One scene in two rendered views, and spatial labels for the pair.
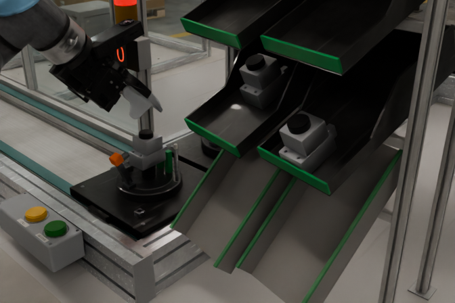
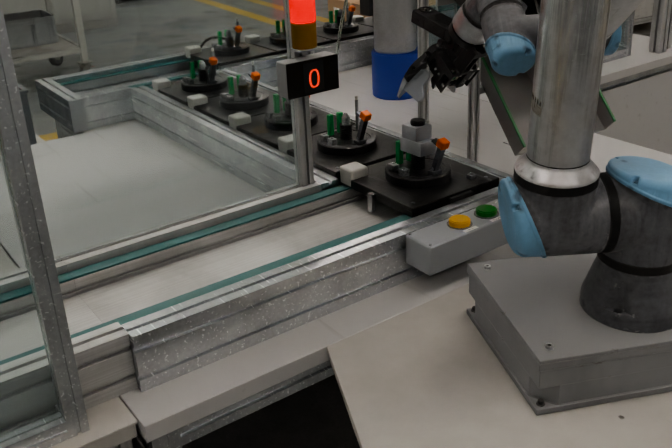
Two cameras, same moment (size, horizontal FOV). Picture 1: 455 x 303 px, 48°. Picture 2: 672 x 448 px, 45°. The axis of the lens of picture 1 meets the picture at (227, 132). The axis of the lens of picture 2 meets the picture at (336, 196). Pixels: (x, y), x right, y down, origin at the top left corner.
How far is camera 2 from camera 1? 1.90 m
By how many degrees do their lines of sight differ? 69
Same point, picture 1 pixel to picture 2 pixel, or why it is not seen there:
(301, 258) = not seen: hidden behind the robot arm
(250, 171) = (504, 90)
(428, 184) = (383, 122)
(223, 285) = not seen: hidden behind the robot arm
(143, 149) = (428, 132)
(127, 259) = not seen: hidden behind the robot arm
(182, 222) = (519, 142)
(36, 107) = (115, 265)
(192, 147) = (342, 159)
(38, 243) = (497, 226)
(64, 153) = (272, 247)
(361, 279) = (501, 156)
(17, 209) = (443, 234)
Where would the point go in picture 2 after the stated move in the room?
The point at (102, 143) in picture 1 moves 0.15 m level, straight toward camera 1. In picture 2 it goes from (277, 216) to (350, 211)
